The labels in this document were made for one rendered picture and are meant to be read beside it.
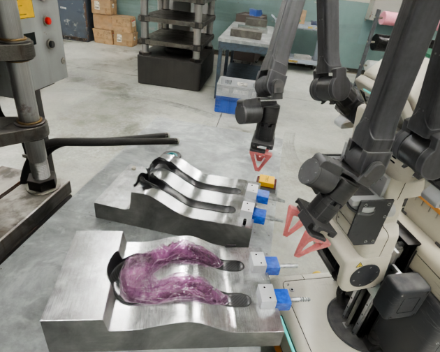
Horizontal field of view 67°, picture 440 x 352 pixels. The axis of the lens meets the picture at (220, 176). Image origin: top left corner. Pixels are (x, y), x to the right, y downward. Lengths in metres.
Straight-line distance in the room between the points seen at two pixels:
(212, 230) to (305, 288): 0.81
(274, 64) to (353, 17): 6.56
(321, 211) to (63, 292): 0.57
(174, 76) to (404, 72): 4.47
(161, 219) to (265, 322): 0.44
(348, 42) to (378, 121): 6.89
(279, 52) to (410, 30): 0.42
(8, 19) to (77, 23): 6.72
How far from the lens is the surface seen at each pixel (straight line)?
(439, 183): 0.88
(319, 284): 1.75
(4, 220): 1.25
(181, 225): 1.03
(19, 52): 1.14
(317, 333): 1.58
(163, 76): 5.05
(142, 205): 1.03
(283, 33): 1.00
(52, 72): 1.49
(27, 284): 1.00
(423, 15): 0.66
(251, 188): 1.10
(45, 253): 1.06
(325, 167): 0.68
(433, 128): 0.76
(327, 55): 1.10
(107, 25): 7.70
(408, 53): 0.66
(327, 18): 1.11
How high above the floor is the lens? 1.51
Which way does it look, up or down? 32 degrees down
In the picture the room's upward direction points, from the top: 7 degrees clockwise
